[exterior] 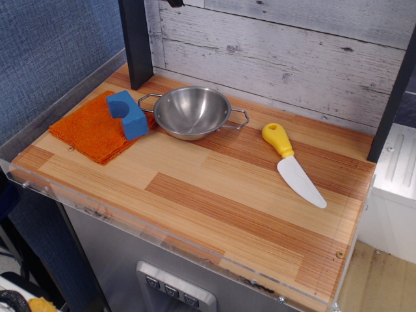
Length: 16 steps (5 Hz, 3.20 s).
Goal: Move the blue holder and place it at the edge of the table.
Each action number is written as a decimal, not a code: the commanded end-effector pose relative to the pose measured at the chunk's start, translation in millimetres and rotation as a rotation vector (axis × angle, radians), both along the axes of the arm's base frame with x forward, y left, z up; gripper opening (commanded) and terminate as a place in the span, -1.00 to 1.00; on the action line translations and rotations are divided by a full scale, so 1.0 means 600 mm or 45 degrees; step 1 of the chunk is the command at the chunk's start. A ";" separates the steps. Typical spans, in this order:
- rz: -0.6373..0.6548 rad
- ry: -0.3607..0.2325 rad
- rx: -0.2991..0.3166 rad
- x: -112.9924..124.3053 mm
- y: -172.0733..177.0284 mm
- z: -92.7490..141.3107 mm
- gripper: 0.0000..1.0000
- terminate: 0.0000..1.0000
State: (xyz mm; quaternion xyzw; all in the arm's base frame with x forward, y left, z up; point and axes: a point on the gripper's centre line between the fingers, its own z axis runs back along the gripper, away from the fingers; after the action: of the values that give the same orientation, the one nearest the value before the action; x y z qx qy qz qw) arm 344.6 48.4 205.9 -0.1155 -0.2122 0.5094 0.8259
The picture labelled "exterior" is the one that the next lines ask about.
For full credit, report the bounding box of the white ribbed appliance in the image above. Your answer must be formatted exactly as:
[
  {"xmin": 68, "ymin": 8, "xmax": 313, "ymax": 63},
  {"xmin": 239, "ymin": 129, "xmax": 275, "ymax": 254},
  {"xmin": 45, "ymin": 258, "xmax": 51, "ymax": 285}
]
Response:
[{"xmin": 373, "ymin": 123, "xmax": 415, "ymax": 200}]

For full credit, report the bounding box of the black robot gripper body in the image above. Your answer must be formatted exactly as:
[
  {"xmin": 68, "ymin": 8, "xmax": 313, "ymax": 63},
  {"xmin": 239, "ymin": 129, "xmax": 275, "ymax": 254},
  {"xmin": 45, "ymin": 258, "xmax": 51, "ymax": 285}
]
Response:
[{"xmin": 168, "ymin": 0, "xmax": 185, "ymax": 8}]

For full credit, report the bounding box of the clear acrylic table guard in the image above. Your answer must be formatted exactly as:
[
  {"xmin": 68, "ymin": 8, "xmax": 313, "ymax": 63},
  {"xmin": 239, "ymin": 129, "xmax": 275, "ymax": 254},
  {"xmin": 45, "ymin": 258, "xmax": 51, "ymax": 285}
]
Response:
[{"xmin": 0, "ymin": 158, "xmax": 378, "ymax": 312}]

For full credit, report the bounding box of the yellow object at bottom left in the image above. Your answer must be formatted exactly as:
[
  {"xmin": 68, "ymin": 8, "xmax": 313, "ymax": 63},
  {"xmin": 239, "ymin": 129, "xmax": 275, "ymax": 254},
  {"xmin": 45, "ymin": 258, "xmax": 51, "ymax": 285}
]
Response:
[{"xmin": 28, "ymin": 297, "xmax": 58, "ymax": 312}]

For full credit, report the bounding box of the silver button control panel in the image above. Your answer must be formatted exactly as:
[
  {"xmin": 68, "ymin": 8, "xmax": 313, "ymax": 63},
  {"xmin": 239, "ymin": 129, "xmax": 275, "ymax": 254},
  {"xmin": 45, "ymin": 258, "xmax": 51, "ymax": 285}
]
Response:
[{"xmin": 136, "ymin": 261, "xmax": 217, "ymax": 311}]

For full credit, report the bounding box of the blue arch-shaped block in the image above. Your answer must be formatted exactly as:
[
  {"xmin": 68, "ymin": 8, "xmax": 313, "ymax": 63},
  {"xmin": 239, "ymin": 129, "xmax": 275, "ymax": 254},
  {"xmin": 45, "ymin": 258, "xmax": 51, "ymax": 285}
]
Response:
[{"xmin": 106, "ymin": 90, "xmax": 149, "ymax": 140}]

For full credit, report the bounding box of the stainless steel cabinet front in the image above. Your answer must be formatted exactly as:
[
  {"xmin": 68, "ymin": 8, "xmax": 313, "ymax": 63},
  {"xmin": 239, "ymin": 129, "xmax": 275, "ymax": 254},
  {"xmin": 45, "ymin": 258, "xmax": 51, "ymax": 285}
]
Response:
[{"xmin": 64, "ymin": 205, "xmax": 337, "ymax": 311}]

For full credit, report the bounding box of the black right vertical post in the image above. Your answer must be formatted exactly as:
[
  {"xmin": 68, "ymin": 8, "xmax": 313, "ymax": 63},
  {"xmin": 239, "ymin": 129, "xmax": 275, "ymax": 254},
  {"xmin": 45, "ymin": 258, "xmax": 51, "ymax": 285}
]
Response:
[{"xmin": 367, "ymin": 29, "xmax": 415, "ymax": 163}]

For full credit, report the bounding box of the yellow handled toy knife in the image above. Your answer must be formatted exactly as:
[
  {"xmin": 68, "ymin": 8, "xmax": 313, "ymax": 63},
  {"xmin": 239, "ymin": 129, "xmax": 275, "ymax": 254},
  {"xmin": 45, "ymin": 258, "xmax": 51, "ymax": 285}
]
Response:
[{"xmin": 262, "ymin": 123, "xmax": 327, "ymax": 209}]

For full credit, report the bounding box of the small steel bowl with handles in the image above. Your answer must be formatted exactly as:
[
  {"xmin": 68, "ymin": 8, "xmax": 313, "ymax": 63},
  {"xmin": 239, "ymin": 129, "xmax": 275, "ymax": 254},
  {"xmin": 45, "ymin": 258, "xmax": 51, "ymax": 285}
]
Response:
[{"xmin": 138, "ymin": 86, "xmax": 250, "ymax": 141}]

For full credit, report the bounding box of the orange folded cloth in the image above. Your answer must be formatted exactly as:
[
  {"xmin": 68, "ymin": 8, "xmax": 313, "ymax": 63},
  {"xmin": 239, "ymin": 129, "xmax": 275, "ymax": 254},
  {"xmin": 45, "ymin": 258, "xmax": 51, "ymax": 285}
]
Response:
[{"xmin": 49, "ymin": 91, "xmax": 156, "ymax": 165}]

